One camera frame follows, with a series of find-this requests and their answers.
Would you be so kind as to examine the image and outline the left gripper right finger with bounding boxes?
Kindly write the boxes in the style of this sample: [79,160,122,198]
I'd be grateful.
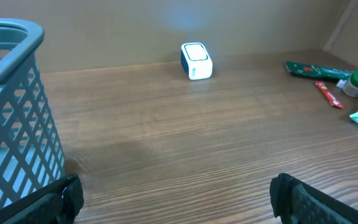
[269,173,358,224]

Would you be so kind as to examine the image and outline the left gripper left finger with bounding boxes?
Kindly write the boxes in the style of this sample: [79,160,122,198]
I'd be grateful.
[0,174,84,224]

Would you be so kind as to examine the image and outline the red stick sachet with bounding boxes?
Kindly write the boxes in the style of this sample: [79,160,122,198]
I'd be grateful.
[314,81,344,110]

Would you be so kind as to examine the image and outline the green 3M gloves package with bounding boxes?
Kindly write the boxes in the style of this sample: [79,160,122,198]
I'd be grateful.
[284,60,354,80]

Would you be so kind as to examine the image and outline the small red white snack packet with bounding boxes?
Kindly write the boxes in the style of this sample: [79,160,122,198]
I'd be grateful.
[336,80,347,89]

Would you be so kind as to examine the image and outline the white barcode scanner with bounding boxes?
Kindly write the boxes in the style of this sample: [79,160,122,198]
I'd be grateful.
[181,42,213,80]

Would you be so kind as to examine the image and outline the grey plastic shopping basket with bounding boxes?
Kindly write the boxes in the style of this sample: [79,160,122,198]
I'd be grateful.
[0,18,65,209]

